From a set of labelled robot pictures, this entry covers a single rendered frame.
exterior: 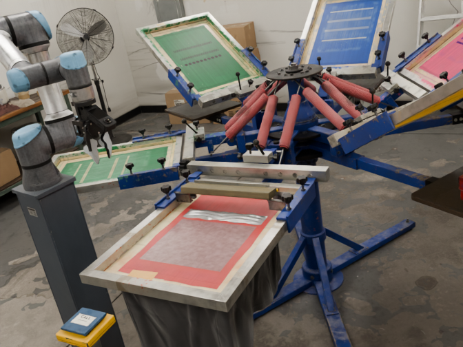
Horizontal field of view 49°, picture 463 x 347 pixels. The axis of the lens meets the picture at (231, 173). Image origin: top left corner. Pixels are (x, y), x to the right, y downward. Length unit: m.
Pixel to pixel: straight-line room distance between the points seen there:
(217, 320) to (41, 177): 0.88
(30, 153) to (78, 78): 0.51
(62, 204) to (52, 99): 0.41
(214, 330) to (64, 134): 0.95
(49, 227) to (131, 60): 5.58
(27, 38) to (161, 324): 1.16
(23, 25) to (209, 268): 1.12
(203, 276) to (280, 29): 4.85
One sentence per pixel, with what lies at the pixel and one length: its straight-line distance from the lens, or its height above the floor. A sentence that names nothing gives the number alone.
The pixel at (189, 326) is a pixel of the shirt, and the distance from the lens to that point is 1.87.
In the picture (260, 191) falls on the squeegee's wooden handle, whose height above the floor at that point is 1.06.
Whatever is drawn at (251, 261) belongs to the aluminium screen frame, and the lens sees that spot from 1.70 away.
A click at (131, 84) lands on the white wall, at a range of 7.59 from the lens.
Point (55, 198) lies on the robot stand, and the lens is 2.13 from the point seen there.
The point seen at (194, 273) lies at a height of 0.96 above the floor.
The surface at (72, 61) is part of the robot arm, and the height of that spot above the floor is 1.69.
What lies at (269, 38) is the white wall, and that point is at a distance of 6.39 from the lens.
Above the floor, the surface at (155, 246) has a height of 0.96.
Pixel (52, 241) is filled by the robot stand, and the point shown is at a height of 0.99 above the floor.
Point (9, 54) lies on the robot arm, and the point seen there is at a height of 1.73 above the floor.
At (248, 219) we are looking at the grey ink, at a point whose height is 0.96.
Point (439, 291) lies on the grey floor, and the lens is 3.18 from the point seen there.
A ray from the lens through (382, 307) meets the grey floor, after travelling 3.05.
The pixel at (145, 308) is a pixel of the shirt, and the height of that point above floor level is 0.79.
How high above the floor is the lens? 1.91
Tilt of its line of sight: 23 degrees down
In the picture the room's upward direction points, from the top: 10 degrees counter-clockwise
